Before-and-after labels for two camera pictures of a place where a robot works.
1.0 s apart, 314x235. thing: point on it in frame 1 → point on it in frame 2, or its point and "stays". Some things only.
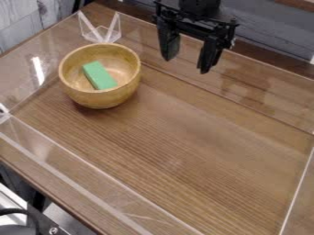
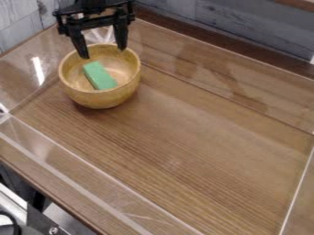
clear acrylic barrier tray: [200, 156] stays
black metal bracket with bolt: [41, 223] stays
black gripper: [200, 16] → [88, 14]
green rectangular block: [97, 75] stays
